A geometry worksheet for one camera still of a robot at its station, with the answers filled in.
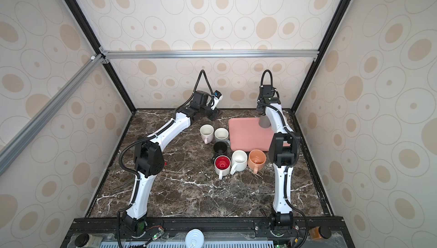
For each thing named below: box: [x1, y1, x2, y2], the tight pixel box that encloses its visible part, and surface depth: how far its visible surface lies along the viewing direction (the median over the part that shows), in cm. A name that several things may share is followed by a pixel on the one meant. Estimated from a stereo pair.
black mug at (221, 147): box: [213, 139, 231, 156], surface depth 94 cm
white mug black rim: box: [213, 154, 232, 181], surface depth 89 cm
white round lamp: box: [184, 228, 205, 248], surface depth 68 cm
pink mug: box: [199, 124, 215, 145], surface depth 99 cm
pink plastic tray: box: [228, 117, 291, 152], surface depth 113 cm
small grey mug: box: [213, 127, 230, 142], surface depth 99 cm
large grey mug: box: [258, 114, 272, 129], surface depth 111 cm
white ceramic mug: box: [229, 149, 249, 176], surface depth 89 cm
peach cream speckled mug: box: [248, 149, 267, 175], surface depth 90 cm
